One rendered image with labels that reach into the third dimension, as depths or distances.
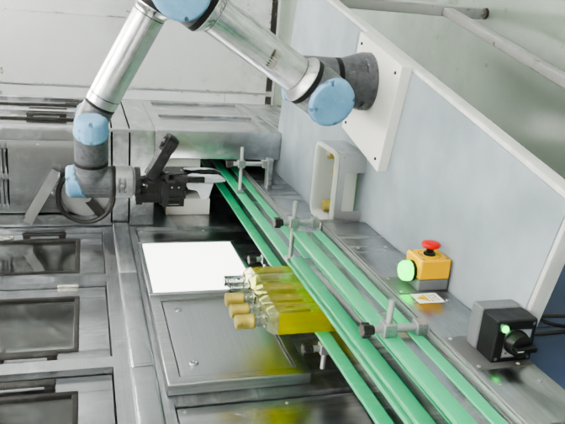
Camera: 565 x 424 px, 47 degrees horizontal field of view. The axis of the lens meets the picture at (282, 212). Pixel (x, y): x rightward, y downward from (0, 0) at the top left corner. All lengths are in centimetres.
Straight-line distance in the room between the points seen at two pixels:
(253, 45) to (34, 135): 121
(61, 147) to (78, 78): 274
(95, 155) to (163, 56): 375
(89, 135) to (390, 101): 71
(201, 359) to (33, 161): 117
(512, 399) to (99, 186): 97
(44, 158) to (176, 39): 287
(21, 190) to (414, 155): 151
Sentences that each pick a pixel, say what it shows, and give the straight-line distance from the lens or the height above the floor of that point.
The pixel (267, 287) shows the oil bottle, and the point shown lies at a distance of 164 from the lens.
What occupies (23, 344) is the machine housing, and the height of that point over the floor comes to 165.
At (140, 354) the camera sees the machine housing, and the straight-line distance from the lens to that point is 165.
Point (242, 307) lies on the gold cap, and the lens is 157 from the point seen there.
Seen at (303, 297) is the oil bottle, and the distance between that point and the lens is 161.
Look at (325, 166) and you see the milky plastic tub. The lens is 194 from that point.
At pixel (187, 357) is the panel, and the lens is 164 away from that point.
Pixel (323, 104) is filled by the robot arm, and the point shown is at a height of 97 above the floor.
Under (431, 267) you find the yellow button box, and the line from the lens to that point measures 140.
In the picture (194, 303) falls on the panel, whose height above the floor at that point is 120.
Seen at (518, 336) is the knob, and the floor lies 80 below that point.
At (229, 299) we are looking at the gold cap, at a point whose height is 115.
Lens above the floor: 149
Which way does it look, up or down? 17 degrees down
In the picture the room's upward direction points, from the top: 91 degrees counter-clockwise
